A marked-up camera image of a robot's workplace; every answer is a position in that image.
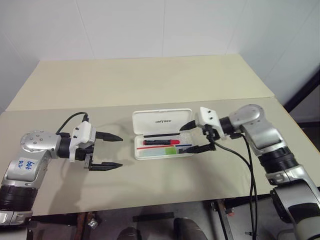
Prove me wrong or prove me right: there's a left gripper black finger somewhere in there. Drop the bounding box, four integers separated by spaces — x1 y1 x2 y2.
89 161 123 173
95 131 124 143

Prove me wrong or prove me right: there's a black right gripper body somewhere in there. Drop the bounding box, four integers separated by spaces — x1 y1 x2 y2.
202 124 221 144

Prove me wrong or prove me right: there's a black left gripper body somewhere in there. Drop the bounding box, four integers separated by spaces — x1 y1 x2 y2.
76 142 97 171

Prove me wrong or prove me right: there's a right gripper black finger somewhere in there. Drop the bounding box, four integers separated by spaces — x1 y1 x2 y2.
183 142 217 154
179 119 199 131

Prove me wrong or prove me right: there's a red and black marker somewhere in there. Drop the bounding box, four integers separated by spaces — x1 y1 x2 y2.
142 139 181 147

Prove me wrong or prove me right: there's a white open pencil case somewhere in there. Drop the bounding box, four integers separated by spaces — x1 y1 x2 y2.
131 107 195 161

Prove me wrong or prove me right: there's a thin black pen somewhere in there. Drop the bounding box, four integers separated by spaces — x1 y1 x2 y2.
143 132 181 139

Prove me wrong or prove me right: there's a short black bar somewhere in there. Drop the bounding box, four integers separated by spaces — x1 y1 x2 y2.
132 211 175 223

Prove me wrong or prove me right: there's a small dark rounded shape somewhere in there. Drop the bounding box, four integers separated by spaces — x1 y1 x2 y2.
118 226 141 240

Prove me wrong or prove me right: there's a black rusty table leg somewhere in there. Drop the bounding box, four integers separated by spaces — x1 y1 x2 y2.
209 199 235 240

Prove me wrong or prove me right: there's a black slanted metal pole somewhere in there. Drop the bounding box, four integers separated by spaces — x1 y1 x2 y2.
283 72 320 123

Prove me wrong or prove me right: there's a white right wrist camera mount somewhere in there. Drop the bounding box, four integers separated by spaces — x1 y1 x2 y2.
194 106 230 140

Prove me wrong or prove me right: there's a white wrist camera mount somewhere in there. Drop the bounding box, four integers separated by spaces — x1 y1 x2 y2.
194 106 230 140
68 121 97 162

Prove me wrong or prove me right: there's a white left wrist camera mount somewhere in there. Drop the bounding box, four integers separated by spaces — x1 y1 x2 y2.
68 121 97 162

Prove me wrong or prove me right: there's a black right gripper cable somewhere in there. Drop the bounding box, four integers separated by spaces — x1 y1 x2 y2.
212 139 258 237

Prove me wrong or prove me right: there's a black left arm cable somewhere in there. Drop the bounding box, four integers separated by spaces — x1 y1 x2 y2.
55 111 90 136

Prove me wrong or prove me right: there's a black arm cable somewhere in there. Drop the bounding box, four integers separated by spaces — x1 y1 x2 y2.
55 111 90 136
229 132 260 240

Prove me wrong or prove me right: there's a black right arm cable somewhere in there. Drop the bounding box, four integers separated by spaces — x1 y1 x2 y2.
229 132 260 240

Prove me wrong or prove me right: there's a long black table frame bar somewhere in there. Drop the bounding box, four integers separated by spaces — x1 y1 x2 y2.
31 212 91 226

